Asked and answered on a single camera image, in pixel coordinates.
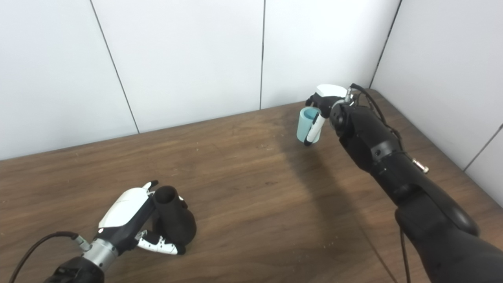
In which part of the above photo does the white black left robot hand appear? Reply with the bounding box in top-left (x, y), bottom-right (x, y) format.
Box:
top-left (97, 180), bottom-right (187, 255)

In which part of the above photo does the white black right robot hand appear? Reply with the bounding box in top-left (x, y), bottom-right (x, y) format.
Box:
top-left (305, 84), bottom-right (348, 147)

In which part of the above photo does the light-blue short hose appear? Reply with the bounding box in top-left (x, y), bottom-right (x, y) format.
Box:
top-left (297, 107), bottom-right (321, 144)

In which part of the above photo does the black funnel-shaped nozzle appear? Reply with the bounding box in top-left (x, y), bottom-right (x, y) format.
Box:
top-left (152, 186), bottom-right (197, 247)

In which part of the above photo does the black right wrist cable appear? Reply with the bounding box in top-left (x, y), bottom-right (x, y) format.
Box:
top-left (345, 83), bottom-right (430, 283)

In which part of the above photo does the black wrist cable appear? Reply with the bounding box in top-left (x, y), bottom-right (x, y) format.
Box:
top-left (345, 83), bottom-right (430, 283)
top-left (9, 231), bottom-right (92, 283)

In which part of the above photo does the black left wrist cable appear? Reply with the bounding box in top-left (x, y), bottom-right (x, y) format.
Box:
top-left (9, 231), bottom-right (92, 283)

